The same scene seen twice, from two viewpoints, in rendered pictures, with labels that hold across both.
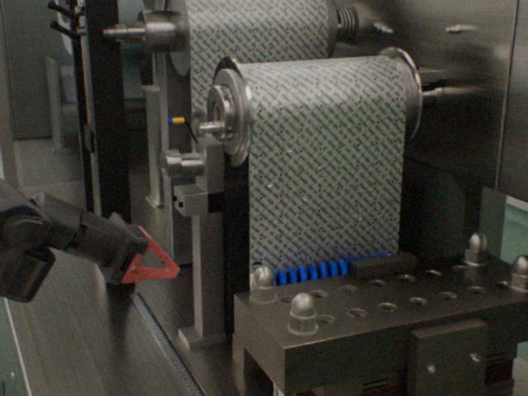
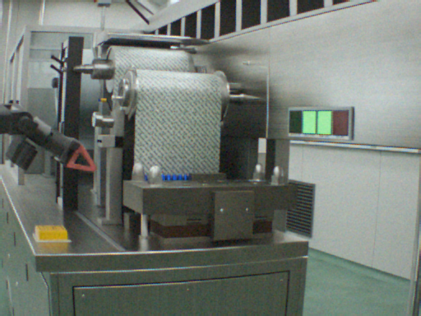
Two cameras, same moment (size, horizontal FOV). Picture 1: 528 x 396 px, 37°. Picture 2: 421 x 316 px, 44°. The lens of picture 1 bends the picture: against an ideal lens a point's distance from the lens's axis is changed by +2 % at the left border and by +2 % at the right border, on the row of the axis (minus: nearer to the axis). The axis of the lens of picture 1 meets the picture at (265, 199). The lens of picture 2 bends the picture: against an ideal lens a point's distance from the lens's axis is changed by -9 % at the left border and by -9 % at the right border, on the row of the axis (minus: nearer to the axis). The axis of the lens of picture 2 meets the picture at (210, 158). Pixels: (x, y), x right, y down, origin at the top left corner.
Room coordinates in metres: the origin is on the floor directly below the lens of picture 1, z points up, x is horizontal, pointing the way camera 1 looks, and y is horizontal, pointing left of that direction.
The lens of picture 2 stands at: (-0.44, -0.14, 1.16)
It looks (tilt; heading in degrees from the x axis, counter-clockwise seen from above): 3 degrees down; 359
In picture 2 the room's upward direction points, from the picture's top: 2 degrees clockwise
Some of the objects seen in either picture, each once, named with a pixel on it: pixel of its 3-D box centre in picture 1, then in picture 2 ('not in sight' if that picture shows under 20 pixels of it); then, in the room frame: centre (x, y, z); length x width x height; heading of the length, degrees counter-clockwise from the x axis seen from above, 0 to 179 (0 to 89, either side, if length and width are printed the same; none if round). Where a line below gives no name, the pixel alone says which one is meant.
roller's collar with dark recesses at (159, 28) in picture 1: (160, 31); (101, 69); (1.25, 0.17, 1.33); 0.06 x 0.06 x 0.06; 23
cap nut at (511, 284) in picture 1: (523, 271); (277, 174); (0.95, -0.34, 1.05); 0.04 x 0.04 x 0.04
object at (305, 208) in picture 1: (327, 212); (178, 147); (1.02, -0.09, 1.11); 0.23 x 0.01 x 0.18; 113
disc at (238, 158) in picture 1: (231, 112); (129, 92); (1.03, 0.05, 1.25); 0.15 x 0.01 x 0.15; 23
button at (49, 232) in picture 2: not in sight; (51, 233); (0.79, 0.20, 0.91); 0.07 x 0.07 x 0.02; 23
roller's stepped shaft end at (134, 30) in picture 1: (123, 32); (83, 68); (1.23, 0.22, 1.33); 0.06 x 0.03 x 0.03; 113
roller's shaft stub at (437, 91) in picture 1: (414, 96); (229, 97); (1.14, -0.22, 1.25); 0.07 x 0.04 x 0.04; 113
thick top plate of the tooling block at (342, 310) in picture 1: (397, 313); (210, 195); (0.93, -0.17, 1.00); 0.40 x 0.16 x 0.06; 113
